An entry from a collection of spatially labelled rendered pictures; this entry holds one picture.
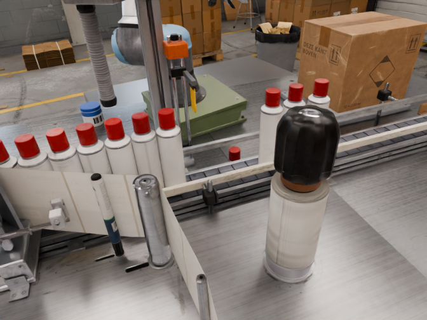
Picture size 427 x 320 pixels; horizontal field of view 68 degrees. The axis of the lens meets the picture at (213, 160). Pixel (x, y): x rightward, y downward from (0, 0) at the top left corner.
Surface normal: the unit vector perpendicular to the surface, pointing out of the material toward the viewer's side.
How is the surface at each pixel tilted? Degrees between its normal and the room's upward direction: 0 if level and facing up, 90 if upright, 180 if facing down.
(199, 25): 89
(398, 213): 0
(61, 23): 90
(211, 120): 90
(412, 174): 0
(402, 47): 90
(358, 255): 0
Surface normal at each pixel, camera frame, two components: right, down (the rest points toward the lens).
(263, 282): -0.04, -0.82
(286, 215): -0.56, 0.45
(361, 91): 0.36, 0.52
